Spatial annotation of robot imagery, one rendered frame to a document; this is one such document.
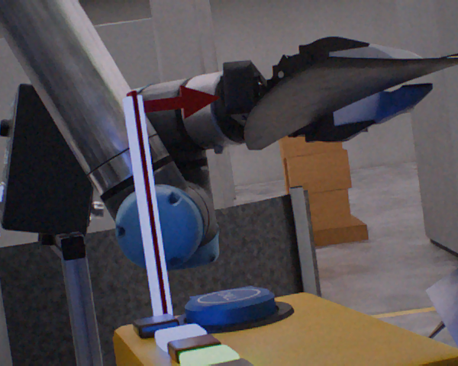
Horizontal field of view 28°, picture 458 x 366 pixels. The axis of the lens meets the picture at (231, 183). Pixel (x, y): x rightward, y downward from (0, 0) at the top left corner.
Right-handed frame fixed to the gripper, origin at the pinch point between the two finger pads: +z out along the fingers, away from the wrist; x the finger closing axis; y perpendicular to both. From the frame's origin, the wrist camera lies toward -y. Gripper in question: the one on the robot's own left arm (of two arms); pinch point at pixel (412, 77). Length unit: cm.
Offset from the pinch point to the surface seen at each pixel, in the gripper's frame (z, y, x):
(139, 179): -9.1, -24.2, 7.6
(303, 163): -448, 659, -31
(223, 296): 9.5, -38.9, 14.0
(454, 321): 4.0, -3.9, 19.9
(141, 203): -9.3, -23.9, 9.2
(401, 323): -211, 387, 78
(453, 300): 3.6, -3.1, 18.4
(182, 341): 12.1, -44.6, 15.0
